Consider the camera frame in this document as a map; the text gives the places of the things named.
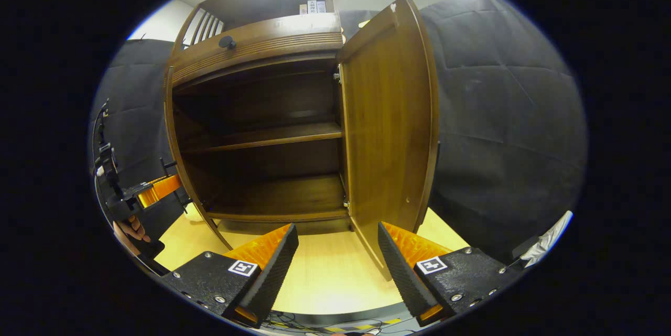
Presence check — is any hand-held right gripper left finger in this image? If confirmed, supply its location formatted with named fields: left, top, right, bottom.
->
left=160, top=223, right=299, bottom=328

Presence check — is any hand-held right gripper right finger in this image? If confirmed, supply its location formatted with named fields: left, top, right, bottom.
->
left=377, top=222, right=525, bottom=327

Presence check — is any wooden double-door shoe cabinet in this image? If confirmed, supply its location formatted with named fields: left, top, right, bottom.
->
left=164, top=0, right=353, bottom=236

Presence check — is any wooden cabinet drawer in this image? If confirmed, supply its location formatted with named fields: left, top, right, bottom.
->
left=170, top=13, right=344, bottom=88

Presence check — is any white cloth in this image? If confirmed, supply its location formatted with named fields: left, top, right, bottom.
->
left=519, top=210, right=573, bottom=268

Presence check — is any black backdrop cloth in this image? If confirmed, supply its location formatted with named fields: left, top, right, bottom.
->
left=88, top=0, right=588, bottom=263

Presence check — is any black door handle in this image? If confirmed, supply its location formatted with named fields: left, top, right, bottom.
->
left=159, top=158, right=190, bottom=214

